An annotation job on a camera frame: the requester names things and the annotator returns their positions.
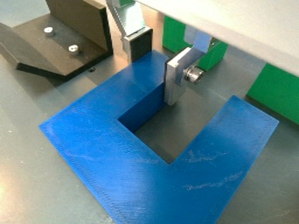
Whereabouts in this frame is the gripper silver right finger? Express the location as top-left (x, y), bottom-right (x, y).
top-left (163, 26), bottom-right (211, 105)

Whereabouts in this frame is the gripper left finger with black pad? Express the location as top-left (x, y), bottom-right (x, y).
top-left (106, 0), bottom-right (154, 63)

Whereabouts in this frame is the blue U-shaped block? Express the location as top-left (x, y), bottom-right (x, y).
top-left (39, 50), bottom-right (281, 224)

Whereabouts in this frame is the black angled fixture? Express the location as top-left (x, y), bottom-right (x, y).
top-left (0, 0), bottom-right (114, 81)

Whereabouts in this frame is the green stepped block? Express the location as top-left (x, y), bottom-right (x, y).
top-left (162, 15), bottom-right (299, 126)

